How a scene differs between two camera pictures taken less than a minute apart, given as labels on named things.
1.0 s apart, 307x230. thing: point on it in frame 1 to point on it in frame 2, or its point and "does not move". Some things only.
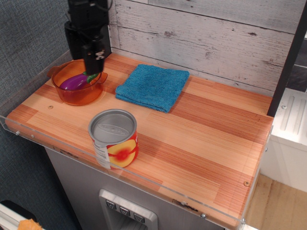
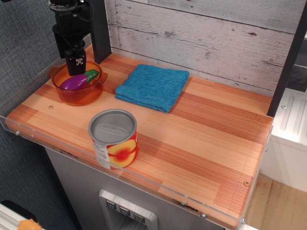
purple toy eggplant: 77,82 does not move
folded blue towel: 153,87 does not move
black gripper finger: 94,52 to 76,61
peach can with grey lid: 114,133 does not move
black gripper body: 78,36 to 71,27
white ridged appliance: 285,157 does not move
